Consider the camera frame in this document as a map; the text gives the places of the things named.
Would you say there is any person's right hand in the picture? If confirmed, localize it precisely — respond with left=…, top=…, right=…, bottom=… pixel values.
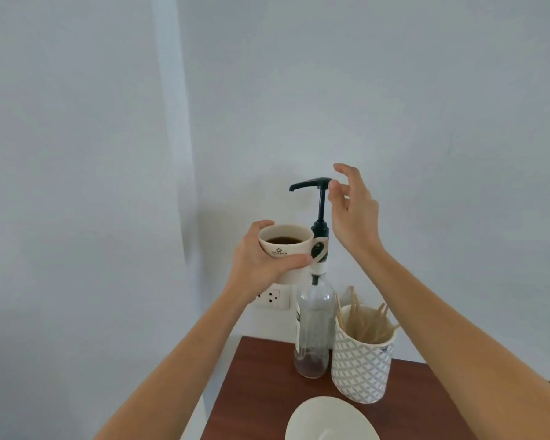
left=328, top=163, right=386, bottom=265

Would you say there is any person's left hand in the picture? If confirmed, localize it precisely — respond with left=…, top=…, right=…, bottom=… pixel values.
left=226, top=220, right=316, bottom=304

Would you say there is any cream ceramic coffee cup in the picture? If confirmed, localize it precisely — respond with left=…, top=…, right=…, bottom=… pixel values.
left=258, top=224, right=327, bottom=285

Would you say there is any person's left forearm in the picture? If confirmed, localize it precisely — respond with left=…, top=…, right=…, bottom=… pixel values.
left=93, top=283, right=259, bottom=440

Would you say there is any person's right forearm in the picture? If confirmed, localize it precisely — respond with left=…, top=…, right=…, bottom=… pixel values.
left=348, top=247, right=550, bottom=440

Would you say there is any black pump dispenser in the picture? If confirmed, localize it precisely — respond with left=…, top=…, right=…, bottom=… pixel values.
left=289, top=178, right=333, bottom=285

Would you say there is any clear glass syrup bottle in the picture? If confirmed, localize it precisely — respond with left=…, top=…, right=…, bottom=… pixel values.
left=295, top=276, right=336, bottom=380

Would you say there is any bunch of wooden stirrers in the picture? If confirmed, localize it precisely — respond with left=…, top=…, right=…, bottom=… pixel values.
left=335, top=286, right=401, bottom=344

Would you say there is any white patterned ceramic holder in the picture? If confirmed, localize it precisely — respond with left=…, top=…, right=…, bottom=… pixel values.
left=331, top=305, right=398, bottom=405

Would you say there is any white ceramic saucer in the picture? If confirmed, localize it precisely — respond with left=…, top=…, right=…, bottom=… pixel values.
left=285, top=397, right=376, bottom=440

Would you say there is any white wall power socket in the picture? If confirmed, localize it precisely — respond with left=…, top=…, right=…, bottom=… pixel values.
left=249, top=285, right=291, bottom=310

